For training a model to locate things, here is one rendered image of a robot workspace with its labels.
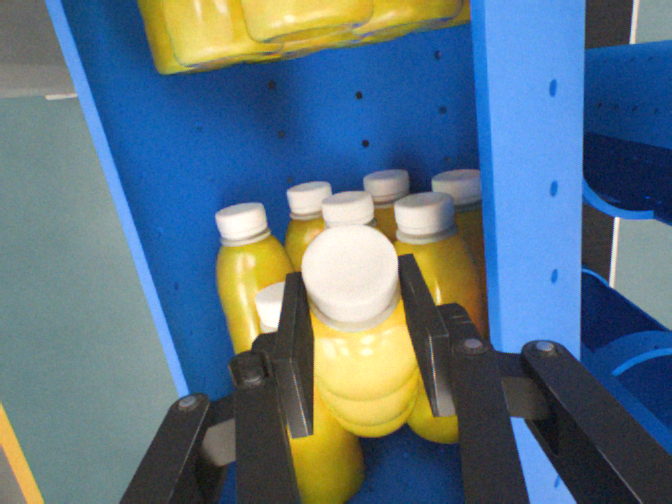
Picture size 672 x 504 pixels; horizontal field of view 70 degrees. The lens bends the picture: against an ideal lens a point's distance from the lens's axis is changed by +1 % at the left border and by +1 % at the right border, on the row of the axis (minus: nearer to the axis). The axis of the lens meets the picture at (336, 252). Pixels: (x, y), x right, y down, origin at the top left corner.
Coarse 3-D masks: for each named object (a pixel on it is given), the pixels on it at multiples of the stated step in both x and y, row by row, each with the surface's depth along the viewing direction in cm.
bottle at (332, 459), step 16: (320, 400) 34; (320, 416) 35; (288, 432) 35; (320, 432) 35; (336, 432) 36; (304, 448) 35; (320, 448) 35; (336, 448) 36; (352, 448) 37; (304, 464) 36; (320, 464) 36; (336, 464) 36; (352, 464) 38; (304, 480) 37; (320, 480) 36; (336, 480) 37; (352, 480) 38; (304, 496) 38; (320, 496) 37; (336, 496) 37; (352, 496) 38
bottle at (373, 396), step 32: (320, 320) 20; (384, 320) 20; (320, 352) 21; (352, 352) 20; (384, 352) 21; (320, 384) 25; (352, 384) 22; (384, 384) 22; (416, 384) 27; (352, 416) 27; (384, 416) 27
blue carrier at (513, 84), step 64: (64, 0) 26; (128, 0) 33; (512, 0) 17; (576, 0) 20; (128, 64) 33; (256, 64) 41; (320, 64) 42; (384, 64) 41; (448, 64) 38; (512, 64) 18; (576, 64) 21; (128, 128) 32; (192, 128) 38; (256, 128) 42; (320, 128) 44; (384, 128) 43; (448, 128) 40; (512, 128) 19; (576, 128) 22; (128, 192) 30; (192, 192) 38; (256, 192) 43; (512, 192) 20; (576, 192) 24; (192, 256) 38; (512, 256) 20; (576, 256) 25; (192, 320) 38; (512, 320) 21; (576, 320) 26; (192, 384) 36; (384, 448) 43; (448, 448) 42
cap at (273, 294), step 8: (264, 288) 35; (272, 288) 35; (280, 288) 35; (256, 296) 34; (264, 296) 34; (272, 296) 34; (280, 296) 34; (256, 304) 34; (264, 304) 33; (272, 304) 33; (280, 304) 33; (264, 312) 33; (272, 312) 33; (264, 320) 34; (272, 320) 33
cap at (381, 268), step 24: (336, 240) 20; (360, 240) 20; (384, 240) 19; (312, 264) 19; (336, 264) 19; (360, 264) 19; (384, 264) 19; (312, 288) 19; (336, 288) 18; (360, 288) 18; (384, 288) 18; (336, 312) 19; (360, 312) 19
